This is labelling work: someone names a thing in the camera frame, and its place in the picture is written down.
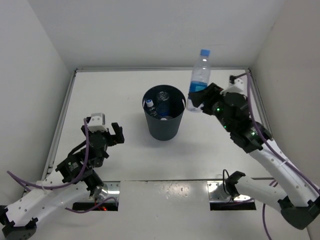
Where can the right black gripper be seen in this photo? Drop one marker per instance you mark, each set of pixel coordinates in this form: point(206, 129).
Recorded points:
point(201, 96)

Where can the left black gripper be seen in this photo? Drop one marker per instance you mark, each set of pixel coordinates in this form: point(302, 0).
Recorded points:
point(118, 138)

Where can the tall blue cap bottle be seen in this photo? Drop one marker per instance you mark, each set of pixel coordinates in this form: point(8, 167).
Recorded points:
point(201, 71)

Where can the short blue label bottle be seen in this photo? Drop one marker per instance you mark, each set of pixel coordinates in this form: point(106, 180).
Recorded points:
point(163, 103)

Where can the orange white label bottle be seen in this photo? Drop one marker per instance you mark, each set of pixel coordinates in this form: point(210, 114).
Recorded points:
point(165, 118)

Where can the clear crushed plastic bottle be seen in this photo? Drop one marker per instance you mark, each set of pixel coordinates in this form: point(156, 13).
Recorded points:
point(151, 108)

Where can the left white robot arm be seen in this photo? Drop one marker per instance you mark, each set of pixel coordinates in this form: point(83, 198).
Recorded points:
point(72, 180)

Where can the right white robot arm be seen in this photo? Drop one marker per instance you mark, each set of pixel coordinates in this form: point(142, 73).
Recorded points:
point(297, 199)

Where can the dark grey plastic bin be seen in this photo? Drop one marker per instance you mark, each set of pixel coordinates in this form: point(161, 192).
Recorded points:
point(164, 130)

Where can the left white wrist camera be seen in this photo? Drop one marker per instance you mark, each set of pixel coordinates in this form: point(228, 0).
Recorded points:
point(96, 122)

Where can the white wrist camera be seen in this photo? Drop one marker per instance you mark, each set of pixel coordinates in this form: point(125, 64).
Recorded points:
point(235, 85)
point(96, 122)

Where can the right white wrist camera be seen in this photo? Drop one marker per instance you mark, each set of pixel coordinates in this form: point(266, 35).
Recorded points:
point(235, 85)

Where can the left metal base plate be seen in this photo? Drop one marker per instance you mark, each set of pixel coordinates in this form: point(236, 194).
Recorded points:
point(110, 190)

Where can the metal base plate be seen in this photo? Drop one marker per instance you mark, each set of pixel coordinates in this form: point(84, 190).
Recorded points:
point(217, 194)
point(110, 190)

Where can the right aluminium frame rail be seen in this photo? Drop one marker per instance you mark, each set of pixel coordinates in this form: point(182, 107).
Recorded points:
point(257, 111)

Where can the aluminium frame rail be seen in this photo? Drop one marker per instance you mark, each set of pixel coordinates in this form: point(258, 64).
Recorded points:
point(58, 130)
point(257, 111)

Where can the left aluminium frame rail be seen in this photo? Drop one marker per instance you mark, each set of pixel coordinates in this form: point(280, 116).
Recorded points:
point(58, 130)

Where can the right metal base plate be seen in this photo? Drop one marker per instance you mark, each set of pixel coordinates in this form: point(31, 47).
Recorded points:
point(217, 194)

